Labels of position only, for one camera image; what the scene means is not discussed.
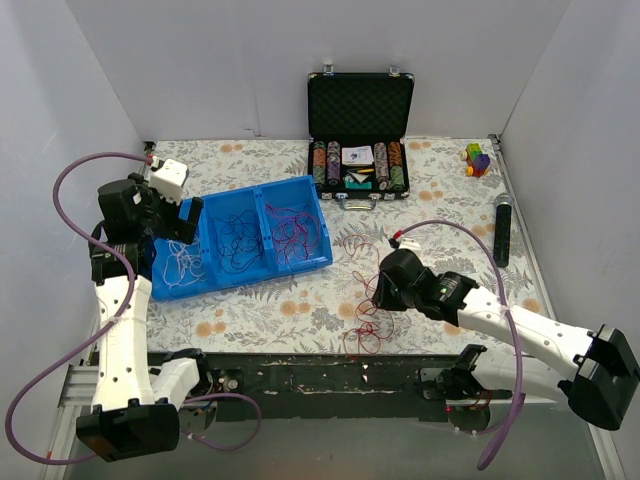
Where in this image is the colourful toy block train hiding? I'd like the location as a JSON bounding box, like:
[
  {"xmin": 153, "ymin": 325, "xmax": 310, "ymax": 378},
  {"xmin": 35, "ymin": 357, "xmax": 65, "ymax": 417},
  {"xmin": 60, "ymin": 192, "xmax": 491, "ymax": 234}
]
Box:
[{"xmin": 459, "ymin": 143, "xmax": 491, "ymax": 178}]

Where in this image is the thin red wire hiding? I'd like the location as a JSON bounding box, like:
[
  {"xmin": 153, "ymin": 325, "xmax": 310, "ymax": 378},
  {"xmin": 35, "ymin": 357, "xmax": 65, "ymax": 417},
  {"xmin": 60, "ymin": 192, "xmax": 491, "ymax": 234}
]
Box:
[{"xmin": 263, "ymin": 201, "xmax": 324, "ymax": 266}]

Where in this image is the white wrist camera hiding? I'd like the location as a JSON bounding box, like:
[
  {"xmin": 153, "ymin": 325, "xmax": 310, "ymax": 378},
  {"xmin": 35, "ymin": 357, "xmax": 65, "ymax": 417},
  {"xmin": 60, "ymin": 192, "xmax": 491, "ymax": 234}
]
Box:
[
  {"xmin": 148, "ymin": 156, "xmax": 189, "ymax": 205},
  {"xmin": 389, "ymin": 231, "xmax": 422, "ymax": 255}
]

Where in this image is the white wire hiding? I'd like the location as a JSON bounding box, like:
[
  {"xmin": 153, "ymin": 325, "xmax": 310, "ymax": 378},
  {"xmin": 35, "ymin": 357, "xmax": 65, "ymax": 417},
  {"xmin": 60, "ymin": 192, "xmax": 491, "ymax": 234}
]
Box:
[{"xmin": 162, "ymin": 238, "xmax": 206, "ymax": 290}]

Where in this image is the black poker chip case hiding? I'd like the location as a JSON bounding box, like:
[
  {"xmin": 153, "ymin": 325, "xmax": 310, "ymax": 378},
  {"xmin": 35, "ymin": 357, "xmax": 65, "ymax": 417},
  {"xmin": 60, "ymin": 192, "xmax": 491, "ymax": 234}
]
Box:
[{"xmin": 307, "ymin": 64, "xmax": 415, "ymax": 205}]

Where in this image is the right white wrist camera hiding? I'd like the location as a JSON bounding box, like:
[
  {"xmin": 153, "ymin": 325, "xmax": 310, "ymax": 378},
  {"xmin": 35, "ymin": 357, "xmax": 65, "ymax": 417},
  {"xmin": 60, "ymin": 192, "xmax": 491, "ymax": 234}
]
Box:
[{"xmin": 389, "ymin": 231, "xmax": 422, "ymax": 255}]

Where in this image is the black handheld microphone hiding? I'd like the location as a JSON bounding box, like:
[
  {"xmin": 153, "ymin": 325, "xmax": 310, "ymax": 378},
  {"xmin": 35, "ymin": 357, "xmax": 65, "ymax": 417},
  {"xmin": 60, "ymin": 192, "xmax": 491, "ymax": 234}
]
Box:
[{"xmin": 493, "ymin": 193, "xmax": 513, "ymax": 268}]

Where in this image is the playing card deck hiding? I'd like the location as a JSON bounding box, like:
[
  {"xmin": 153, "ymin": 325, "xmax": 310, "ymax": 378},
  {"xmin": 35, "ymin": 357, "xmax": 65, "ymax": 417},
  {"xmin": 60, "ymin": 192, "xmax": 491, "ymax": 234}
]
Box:
[{"xmin": 341, "ymin": 145, "xmax": 374, "ymax": 167}]

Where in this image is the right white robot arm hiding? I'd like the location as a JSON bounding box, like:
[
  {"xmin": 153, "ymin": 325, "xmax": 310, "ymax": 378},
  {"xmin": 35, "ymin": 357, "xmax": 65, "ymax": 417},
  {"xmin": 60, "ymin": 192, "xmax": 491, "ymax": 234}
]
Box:
[{"xmin": 373, "ymin": 249, "xmax": 639, "ymax": 431}]

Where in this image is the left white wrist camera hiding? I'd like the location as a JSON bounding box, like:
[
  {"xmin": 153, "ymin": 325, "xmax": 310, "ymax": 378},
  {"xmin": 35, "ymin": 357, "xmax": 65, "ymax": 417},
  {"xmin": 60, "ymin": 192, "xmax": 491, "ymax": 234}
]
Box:
[{"xmin": 148, "ymin": 156, "xmax": 189, "ymax": 205}]

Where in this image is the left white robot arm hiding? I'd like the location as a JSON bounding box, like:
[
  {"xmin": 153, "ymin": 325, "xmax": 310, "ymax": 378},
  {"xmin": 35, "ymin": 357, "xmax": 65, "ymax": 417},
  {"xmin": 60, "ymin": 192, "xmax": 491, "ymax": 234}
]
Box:
[{"xmin": 76, "ymin": 171, "xmax": 213, "ymax": 462}]

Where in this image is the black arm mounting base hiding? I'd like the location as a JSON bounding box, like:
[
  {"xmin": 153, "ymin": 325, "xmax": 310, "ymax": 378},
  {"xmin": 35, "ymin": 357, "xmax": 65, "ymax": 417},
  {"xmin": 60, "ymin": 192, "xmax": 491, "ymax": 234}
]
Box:
[{"xmin": 173, "ymin": 349, "xmax": 507, "ymax": 430}]

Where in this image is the purple wire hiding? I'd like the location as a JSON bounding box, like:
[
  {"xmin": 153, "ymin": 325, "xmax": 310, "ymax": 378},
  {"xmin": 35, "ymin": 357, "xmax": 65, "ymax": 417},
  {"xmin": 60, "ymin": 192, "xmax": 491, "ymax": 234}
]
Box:
[{"xmin": 211, "ymin": 209, "xmax": 265, "ymax": 275}]

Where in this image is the floral table mat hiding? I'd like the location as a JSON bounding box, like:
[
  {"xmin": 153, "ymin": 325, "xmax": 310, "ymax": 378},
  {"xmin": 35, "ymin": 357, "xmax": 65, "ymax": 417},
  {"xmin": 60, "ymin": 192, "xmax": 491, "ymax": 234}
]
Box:
[{"xmin": 99, "ymin": 136, "xmax": 557, "ymax": 357}]

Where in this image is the blue plastic divided bin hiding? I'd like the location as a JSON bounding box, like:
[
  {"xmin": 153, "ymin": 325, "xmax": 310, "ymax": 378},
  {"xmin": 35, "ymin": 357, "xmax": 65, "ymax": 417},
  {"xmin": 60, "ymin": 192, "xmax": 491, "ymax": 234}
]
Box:
[{"xmin": 152, "ymin": 176, "xmax": 333, "ymax": 301}]

